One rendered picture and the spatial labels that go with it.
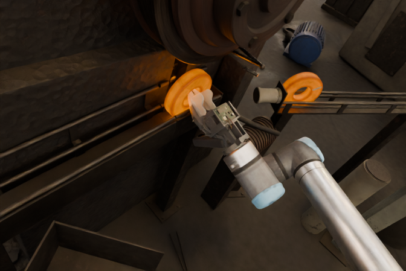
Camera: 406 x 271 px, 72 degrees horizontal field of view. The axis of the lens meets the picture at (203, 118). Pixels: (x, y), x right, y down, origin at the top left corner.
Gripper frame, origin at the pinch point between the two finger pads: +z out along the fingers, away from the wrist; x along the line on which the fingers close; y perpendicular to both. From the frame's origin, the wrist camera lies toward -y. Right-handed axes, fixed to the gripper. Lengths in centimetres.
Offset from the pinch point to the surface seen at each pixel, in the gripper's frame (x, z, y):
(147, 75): 11.6, 7.7, 3.6
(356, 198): -59, -69, -17
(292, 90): -39.5, -15.0, 1.9
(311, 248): -52, -84, -51
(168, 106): 7.8, -0.5, -1.7
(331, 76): -229, -21, -72
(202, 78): -1.7, 0.6, 5.6
